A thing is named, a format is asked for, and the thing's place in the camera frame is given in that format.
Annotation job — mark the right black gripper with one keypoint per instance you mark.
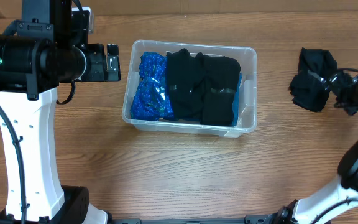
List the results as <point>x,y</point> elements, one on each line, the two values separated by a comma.
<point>342,78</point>

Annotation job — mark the sparkly blue fabric bundle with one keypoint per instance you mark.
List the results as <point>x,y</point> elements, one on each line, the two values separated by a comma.
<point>151,101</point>

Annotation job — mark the clear plastic storage bin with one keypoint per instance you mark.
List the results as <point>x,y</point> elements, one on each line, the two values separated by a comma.
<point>247,111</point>

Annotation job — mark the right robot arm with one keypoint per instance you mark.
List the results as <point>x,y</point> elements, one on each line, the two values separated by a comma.
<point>341,194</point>

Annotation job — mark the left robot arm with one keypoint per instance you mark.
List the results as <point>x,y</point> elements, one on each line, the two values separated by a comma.
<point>46,47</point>

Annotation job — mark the small black garment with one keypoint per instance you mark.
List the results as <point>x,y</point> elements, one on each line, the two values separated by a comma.
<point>184,77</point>

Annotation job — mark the large black taped garment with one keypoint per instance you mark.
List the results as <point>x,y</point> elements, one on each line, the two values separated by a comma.
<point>221,78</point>

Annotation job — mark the blue denim jeans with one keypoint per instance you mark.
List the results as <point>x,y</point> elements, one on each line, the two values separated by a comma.
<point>235,105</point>

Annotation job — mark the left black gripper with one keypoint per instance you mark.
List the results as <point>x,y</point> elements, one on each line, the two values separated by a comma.
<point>96,62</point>

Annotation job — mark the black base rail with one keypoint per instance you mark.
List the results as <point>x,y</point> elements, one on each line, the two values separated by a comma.
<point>249,219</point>

